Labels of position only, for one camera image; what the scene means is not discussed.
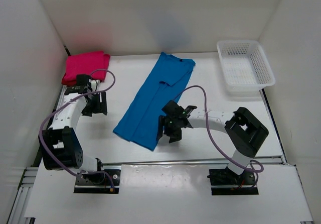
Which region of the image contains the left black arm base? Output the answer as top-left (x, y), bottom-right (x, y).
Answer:
top-left (74, 165), bottom-right (121, 194)

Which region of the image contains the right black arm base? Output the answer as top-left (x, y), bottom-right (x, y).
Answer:
top-left (207, 167), bottom-right (259, 196)

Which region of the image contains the aluminium frame rail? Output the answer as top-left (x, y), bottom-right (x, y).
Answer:
top-left (7, 86), bottom-right (66, 223)

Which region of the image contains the pink t shirt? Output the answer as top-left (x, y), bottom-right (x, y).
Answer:
top-left (64, 50), bottom-right (106, 82)

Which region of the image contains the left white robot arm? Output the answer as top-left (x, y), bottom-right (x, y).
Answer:
top-left (38, 74), bottom-right (107, 184)

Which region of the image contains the dark red t shirt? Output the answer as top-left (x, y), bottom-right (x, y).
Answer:
top-left (61, 53), bottom-right (111, 87)

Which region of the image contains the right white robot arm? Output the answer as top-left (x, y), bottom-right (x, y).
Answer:
top-left (156, 100), bottom-right (269, 184)

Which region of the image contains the white plastic basket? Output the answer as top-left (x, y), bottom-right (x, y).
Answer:
top-left (217, 40), bottom-right (275, 93)

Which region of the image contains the blue t shirt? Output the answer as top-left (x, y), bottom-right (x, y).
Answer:
top-left (113, 52), bottom-right (196, 151)

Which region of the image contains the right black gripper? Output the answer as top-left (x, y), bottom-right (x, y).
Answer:
top-left (156, 115), bottom-right (182, 143)

